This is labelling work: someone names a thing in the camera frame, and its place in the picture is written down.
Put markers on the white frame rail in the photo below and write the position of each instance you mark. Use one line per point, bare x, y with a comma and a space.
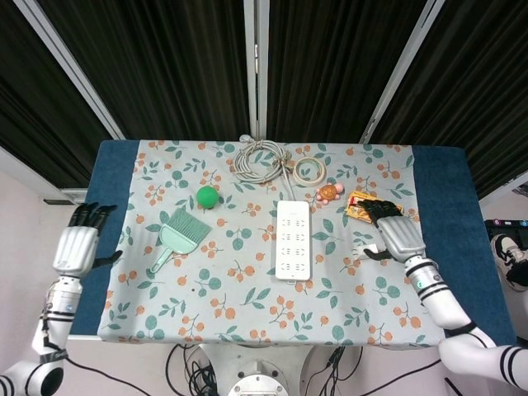
507, 187
37, 175

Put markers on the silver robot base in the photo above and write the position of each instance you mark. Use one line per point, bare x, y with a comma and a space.
257, 379

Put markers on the white power strip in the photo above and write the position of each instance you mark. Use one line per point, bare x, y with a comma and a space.
293, 247

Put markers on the pink and orange turtle toy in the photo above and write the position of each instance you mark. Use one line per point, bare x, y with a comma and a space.
328, 193

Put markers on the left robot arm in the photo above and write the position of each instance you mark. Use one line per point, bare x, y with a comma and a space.
57, 305

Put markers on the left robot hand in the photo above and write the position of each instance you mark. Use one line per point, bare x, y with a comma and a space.
76, 247

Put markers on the cream tape roll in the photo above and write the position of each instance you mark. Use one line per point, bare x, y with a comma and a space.
309, 181

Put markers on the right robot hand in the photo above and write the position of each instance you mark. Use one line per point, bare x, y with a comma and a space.
402, 237

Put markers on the black curtain panel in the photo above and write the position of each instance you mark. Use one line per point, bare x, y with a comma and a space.
330, 62
33, 103
165, 62
486, 82

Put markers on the white cube charger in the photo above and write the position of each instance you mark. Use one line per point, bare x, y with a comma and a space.
370, 250

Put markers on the black and white shoe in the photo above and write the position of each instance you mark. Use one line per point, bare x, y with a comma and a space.
505, 247

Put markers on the mint green hand brush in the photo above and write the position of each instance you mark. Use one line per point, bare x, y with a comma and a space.
189, 224

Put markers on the white frame post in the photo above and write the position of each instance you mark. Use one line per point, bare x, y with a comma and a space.
70, 66
398, 70
256, 62

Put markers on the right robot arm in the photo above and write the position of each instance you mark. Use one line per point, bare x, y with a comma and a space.
445, 305

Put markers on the green foam ball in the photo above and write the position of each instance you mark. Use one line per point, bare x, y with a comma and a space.
206, 197

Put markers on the floral orange fruit tablecloth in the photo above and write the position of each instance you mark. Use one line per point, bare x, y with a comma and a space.
247, 313

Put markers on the blue table cover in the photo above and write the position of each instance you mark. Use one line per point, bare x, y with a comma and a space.
111, 173

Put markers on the mint green dustpan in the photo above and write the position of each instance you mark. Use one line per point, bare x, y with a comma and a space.
177, 241

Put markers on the yellow curry packet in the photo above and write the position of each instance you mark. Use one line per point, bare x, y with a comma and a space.
354, 206

